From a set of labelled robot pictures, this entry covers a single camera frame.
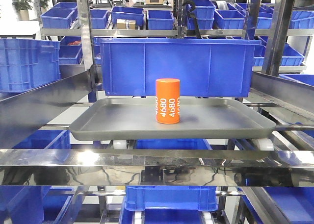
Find steel shelf rack frame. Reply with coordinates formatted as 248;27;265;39
0;0;314;224

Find blue crate far left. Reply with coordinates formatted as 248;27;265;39
0;39;60;93

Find blue bin lower centre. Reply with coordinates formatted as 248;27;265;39
119;186;218;224

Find grey metal tray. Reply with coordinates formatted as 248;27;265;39
69;98;276;141

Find potted green plant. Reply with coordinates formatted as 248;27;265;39
12;0;32;21

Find cardboard box in bin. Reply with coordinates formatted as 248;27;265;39
116;19;136;30

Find large blue plastic bin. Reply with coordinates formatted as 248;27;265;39
96;38;260;97

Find orange cylindrical capacitor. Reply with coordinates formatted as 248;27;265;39
156;78;180;124

